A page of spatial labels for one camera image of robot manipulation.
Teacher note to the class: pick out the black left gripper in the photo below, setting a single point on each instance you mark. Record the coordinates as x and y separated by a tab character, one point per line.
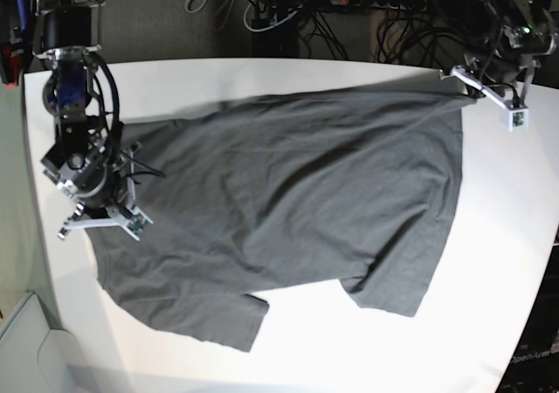
503	74

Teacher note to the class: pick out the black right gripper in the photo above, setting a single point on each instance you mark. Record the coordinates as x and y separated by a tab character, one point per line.
105	193

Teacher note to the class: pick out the dark grey t-shirt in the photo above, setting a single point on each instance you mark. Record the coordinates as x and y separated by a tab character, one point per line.
356	185

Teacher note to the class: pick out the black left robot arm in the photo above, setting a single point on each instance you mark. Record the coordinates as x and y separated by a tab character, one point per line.
510	38

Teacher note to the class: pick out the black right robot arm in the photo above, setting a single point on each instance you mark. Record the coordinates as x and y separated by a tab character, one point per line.
81	94

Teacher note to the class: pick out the red clamp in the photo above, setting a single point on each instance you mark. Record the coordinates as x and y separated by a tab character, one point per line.
11	65

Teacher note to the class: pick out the grey tray corner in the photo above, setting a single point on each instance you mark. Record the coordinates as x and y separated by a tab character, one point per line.
37	358

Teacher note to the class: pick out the blue tool handle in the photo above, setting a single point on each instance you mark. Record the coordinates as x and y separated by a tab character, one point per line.
22	9

